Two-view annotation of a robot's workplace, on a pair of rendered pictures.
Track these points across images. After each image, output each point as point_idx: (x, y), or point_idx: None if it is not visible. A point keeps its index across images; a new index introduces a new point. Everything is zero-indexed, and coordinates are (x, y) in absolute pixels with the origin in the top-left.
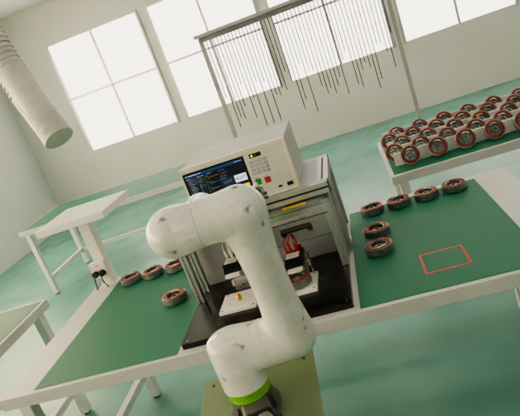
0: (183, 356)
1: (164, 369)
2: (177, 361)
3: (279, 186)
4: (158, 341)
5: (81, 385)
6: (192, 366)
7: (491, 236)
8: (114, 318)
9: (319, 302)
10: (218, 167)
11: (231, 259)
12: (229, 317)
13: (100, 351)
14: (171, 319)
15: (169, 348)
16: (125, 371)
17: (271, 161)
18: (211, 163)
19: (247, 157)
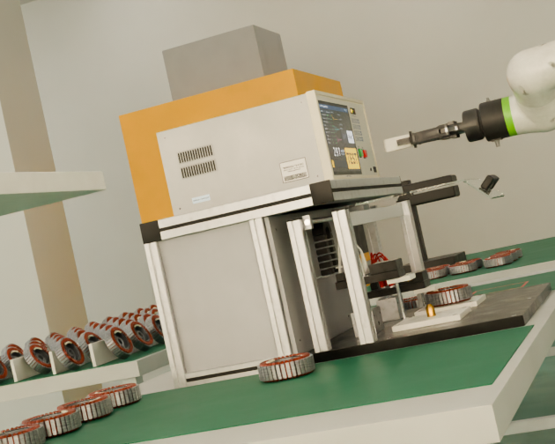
0: (545, 321)
1: (545, 345)
2: (546, 332)
3: (370, 169)
4: (457, 345)
5: (525, 368)
6: (551, 344)
7: (480, 287)
8: (235, 409)
9: (523, 291)
10: (336, 108)
11: (381, 262)
12: (476, 314)
13: (404, 375)
14: (379, 358)
15: (504, 332)
16: (535, 342)
17: (362, 129)
18: (331, 99)
19: (349, 110)
